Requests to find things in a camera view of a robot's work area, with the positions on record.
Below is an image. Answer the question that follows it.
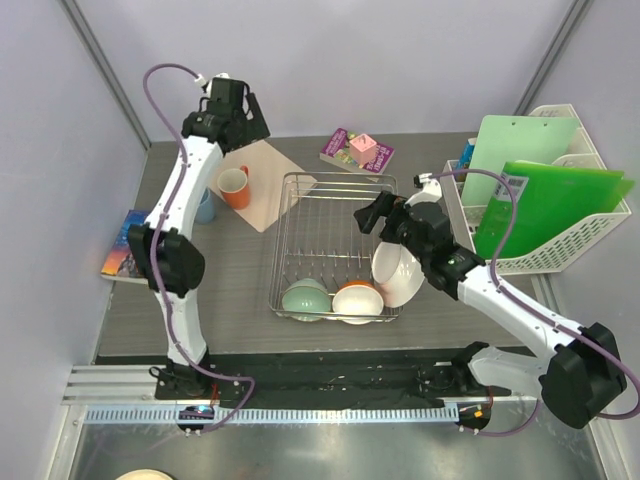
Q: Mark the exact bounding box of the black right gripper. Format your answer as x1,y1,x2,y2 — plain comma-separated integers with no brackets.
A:
355,191,430,264

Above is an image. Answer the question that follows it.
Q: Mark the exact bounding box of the metal wire dish rack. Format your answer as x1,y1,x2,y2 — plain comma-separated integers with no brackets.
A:
269,172,402,324

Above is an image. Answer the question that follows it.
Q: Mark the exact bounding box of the orange ceramic mug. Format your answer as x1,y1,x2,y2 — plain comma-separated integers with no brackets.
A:
217,165,251,210

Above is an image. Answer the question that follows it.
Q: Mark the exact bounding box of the blue plastic cup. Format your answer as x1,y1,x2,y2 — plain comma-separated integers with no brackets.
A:
194,187,216,225

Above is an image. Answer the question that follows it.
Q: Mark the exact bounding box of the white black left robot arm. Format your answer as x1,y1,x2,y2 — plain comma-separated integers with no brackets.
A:
128,74,270,400

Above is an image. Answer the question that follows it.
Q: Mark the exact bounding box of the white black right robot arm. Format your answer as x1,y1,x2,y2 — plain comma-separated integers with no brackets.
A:
354,191,632,429

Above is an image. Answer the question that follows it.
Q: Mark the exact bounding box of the pink cube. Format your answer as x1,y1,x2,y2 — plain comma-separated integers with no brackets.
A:
349,134,378,167

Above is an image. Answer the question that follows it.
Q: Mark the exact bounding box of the purple paperback book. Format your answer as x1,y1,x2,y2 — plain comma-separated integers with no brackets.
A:
319,128,395,175

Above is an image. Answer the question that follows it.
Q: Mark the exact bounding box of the orange white ceramic bowl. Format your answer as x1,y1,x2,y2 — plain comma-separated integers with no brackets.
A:
332,281,384,325

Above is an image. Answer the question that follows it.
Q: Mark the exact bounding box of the green ceramic bowl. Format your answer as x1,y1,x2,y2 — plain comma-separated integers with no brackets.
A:
282,278,331,322

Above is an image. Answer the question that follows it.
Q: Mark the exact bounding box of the blue white carton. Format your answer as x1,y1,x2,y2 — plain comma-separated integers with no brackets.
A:
454,137,477,182

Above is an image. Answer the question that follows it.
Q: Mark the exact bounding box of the light green clipboard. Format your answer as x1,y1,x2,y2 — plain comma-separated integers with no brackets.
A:
460,114,581,207

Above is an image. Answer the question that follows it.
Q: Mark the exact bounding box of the bright green plastic folder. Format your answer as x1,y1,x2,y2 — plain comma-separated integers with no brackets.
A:
499,160,635,258

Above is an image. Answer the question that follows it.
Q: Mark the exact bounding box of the blue Jane Eyre book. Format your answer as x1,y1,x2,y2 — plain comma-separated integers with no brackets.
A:
101,210,148,284

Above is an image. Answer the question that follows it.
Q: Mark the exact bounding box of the cream round plate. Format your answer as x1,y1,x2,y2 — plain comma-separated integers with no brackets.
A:
116,469,172,480

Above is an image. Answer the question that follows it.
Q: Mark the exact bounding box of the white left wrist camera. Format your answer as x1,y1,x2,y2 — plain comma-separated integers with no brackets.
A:
194,72,230,98

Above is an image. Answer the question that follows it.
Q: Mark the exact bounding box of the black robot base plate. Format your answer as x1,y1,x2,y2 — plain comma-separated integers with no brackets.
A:
149,349,508,410

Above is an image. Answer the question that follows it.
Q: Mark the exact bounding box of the white slotted cable duct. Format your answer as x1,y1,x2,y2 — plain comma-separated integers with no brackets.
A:
84,404,459,426

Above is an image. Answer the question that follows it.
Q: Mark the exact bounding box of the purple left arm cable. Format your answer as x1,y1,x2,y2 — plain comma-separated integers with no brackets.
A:
143,63,256,435

